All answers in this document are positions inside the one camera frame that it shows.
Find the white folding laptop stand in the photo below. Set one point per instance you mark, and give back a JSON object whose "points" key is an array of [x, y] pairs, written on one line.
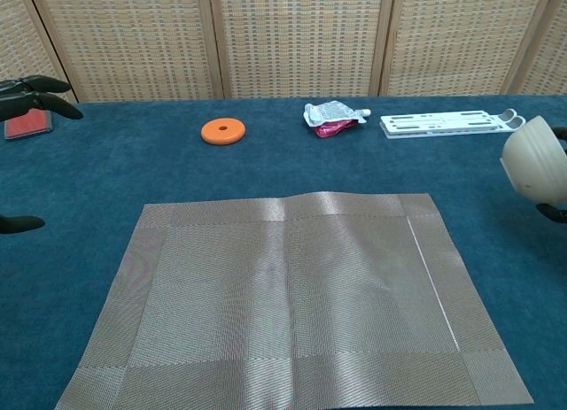
{"points": [[434, 123]]}

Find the orange disc with hole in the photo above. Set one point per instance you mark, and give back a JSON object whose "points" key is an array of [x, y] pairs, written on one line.
{"points": [[230, 135]]}

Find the silver spout pouch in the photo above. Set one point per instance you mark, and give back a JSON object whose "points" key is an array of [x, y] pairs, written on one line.
{"points": [[330, 113]]}

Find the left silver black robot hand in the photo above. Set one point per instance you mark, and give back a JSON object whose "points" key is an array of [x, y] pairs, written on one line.
{"points": [[40, 101]]}

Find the brown woven placemat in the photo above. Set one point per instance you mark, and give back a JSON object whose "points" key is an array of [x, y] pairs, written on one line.
{"points": [[288, 304]]}

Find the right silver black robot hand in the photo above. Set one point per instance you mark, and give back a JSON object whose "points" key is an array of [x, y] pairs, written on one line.
{"points": [[553, 211]]}

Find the white round bowl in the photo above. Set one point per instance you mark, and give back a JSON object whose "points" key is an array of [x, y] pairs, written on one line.
{"points": [[536, 157]]}

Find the woven wooden folding screen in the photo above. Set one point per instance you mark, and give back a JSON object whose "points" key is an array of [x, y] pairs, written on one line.
{"points": [[288, 38]]}

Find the teal table cover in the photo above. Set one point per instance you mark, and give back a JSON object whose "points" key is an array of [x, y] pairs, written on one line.
{"points": [[88, 171]]}

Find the red card box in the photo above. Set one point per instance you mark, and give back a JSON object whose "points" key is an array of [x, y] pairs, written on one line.
{"points": [[26, 126]]}

